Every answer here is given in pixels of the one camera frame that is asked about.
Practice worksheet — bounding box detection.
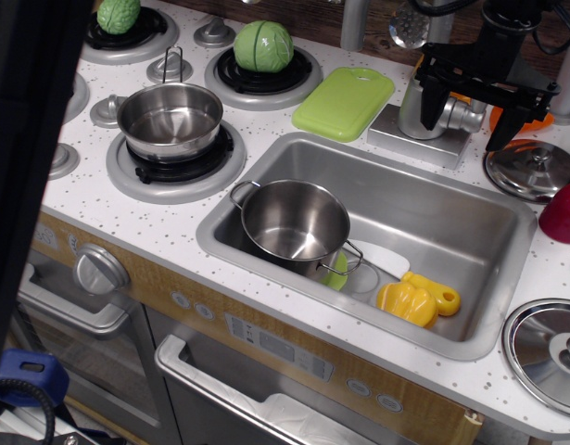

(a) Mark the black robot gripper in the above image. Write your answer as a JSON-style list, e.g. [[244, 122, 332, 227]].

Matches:
[[415, 44, 561, 152]]

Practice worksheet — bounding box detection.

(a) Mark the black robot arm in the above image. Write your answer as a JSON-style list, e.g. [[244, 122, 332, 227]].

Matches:
[[415, 1, 561, 151]]

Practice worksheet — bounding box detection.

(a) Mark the silver toy faucet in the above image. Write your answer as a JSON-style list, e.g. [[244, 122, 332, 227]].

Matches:
[[366, 69, 488, 172]]

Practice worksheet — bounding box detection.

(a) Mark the orange toy item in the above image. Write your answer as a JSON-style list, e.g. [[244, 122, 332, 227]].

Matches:
[[489, 107, 554, 134]]

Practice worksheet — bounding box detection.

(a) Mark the steel pot lid upper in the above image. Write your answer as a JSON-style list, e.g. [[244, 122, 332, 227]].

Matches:
[[483, 139, 570, 204]]

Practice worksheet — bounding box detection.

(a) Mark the steel pot lid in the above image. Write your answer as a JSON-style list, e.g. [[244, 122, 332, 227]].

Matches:
[[501, 299, 570, 416], [483, 139, 570, 204]]

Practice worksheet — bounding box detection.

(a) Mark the clear slotted spoon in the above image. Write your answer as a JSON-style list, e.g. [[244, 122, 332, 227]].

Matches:
[[388, 1, 430, 49]]

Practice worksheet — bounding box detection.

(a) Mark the green plastic cutting board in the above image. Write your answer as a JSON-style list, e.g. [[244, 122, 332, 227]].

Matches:
[[292, 67, 395, 143]]

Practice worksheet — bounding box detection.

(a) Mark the grey toy sink basin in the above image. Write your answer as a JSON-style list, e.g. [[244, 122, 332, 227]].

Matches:
[[196, 132, 537, 361]]

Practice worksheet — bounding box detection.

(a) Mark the red toy cup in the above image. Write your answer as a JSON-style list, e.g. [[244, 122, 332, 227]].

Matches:
[[538, 184, 570, 244]]

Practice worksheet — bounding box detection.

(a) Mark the yellow toy bell pepper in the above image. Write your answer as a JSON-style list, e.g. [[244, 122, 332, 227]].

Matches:
[[375, 282, 438, 329]]

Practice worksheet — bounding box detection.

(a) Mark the steel pot in sink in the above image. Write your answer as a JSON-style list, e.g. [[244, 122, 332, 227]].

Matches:
[[229, 179, 363, 282]]

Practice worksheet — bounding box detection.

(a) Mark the green toy cabbage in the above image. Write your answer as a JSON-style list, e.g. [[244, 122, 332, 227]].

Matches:
[[234, 20, 295, 73]]

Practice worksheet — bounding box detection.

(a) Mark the green toy plate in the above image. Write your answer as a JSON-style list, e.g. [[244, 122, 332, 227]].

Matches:
[[320, 252, 348, 291]]

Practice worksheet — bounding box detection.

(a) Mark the back right stove burner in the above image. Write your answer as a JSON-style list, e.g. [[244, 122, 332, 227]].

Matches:
[[204, 47, 323, 111]]

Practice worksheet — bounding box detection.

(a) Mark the stove burner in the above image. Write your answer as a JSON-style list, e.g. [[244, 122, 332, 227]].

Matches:
[[63, 73, 90, 124], [81, 6, 179, 65], [106, 121, 247, 205], [204, 47, 323, 111]]

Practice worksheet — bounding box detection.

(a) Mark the steel pot lid lower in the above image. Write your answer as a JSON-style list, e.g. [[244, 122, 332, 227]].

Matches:
[[501, 299, 570, 416]]

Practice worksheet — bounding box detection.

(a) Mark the grey stove knob top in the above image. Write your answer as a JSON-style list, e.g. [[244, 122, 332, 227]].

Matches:
[[194, 18, 235, 48]]

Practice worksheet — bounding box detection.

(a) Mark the grey stove knob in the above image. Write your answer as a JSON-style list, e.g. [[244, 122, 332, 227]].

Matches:
[[90, 95, 127, 129], [194, 18, 235, 48], [146, 51, 193, 83]]

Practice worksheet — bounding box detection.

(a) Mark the steel saucepan on burner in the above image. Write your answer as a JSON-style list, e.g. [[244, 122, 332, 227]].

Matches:
[[117, 46, 223, 163]]

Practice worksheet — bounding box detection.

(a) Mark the grey stove knob middle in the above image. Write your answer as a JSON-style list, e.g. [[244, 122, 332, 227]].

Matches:
[[146, 51, 193, 83]]

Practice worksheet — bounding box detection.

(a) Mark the front right stove burner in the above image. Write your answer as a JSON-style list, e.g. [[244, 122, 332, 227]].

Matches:
[[106, 121, 247, 205]]

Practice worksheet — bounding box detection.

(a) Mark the back left stove burner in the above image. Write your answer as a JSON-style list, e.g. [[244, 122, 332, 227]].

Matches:
[[81, 6, 179, 65]]

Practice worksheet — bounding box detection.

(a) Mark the green toy lettuce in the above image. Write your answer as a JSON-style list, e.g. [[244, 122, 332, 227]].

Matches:
[[96, 0, 141, 35]]

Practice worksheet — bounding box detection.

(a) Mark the grey stove knob left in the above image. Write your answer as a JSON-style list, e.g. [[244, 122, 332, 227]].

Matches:
[[90, 95, 127, 129]]

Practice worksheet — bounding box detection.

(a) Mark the front left stove burner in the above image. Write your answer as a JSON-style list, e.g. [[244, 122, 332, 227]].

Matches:
[[63, 73, 90, 124]]

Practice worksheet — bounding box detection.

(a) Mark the silver oven dial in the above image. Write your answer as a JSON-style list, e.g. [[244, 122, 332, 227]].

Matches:
[[72, 243, 130, 296]]

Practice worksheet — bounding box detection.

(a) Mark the grey stove knob edge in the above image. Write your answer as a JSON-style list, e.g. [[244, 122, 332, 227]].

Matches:
[[48, 143, 80, 181]]

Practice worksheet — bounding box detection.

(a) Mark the black pole foreground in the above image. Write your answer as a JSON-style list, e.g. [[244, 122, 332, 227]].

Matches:
[[0, 1, 93, 356]]

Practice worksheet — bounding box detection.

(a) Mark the grey vertical post left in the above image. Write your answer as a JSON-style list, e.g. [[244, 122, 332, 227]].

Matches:
[[340, 0, 371, 52]]

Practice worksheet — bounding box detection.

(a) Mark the grey dishwasher door handle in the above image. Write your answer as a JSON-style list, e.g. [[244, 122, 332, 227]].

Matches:
[[155, 335, 310, 444]]

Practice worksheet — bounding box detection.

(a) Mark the grey oven door handle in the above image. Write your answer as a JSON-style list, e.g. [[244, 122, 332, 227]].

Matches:
[[18, 264, 130, 338]]

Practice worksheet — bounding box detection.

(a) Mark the blue clamp with cable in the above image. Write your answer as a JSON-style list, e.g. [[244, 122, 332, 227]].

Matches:
[[0, 349, 70, 444]]

